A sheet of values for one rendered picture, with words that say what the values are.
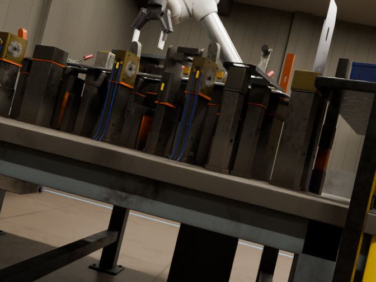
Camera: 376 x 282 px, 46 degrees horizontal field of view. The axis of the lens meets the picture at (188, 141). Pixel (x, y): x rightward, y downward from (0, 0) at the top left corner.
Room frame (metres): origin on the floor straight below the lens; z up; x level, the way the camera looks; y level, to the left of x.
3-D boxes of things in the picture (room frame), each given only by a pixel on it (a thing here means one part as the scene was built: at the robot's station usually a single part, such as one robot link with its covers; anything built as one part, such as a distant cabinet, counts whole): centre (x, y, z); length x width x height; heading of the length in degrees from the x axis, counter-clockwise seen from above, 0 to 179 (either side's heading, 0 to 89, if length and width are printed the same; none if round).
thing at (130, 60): (1.65, 0.30, 0.87); 0.12 x 0.07 x 0.35; 151
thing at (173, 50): (1.98, 0.07, 0.95); 0.18 x 0.13 x 0.49; 61
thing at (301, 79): (1.37, -0.32, 0.88); 0.08 x 0.08 x 0.36; 61
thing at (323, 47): (1.48, -0.37, 1.17); 0.12 x 0.01 x 0.34; 151
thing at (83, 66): (1.85, 0.28, 1.00); 1.38 x 0.22 x 0.02; 61
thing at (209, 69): (1.45, 0.01, 0.87); 0.12 x 0.07 x 0.35; 151
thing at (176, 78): (1.55, 0.12, 0.84); 0.10 x 0.05 x 0.29; 151
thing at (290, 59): (1.70, -0.31, 0.95); 0.03 x 0.01 x 0.50; 61
